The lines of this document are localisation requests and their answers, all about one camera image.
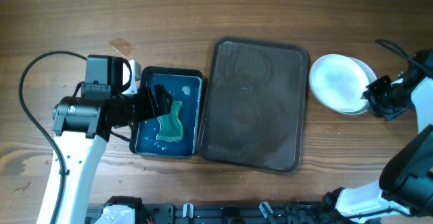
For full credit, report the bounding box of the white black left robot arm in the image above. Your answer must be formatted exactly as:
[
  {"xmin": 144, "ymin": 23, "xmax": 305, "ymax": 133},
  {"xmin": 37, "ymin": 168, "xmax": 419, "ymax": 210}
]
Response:
[{"xmin": 37, "ymin": 85, "xmax": 173, "ymax": 223}]

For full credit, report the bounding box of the green yellow sponge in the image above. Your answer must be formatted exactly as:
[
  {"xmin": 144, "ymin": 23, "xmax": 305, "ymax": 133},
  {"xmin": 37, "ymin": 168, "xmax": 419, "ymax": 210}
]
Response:
[{"xmin": 156, "ymin": 100, "xmax": 183, "ymax": 141}]

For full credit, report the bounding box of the dark brown serving tray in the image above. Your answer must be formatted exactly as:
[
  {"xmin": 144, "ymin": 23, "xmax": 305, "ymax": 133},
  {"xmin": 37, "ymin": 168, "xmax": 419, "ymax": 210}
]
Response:
[{"xmin": 197, "ymin": 37, "xmax": 309, "ymax": 175}]

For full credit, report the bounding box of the black water basin tray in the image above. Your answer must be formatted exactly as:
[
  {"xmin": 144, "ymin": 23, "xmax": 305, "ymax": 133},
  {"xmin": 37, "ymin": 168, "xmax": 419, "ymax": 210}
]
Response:
[{"xmin": 130, "ymin": 66, "xmax": 203, "ymax": 158}]

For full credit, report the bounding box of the white plate blue smear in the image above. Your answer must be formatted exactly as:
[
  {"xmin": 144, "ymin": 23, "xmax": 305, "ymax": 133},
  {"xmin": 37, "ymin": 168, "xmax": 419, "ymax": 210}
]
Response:
[{"xmin": 337, "ymin": 102, "xmax": 370, "ymax": 115}]

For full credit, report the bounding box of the white plate blue dot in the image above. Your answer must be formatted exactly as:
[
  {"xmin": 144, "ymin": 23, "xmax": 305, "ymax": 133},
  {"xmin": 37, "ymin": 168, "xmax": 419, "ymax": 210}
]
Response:
[{"xmin": 309, "ymin": 54, "xmax": 369, "ymax": 112}]

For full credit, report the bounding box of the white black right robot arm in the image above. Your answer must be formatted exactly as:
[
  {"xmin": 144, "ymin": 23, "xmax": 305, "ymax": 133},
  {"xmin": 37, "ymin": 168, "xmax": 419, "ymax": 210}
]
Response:
[{"xmin": 318, "ymin": 49, "xmax": 432, "ymax": 223}]

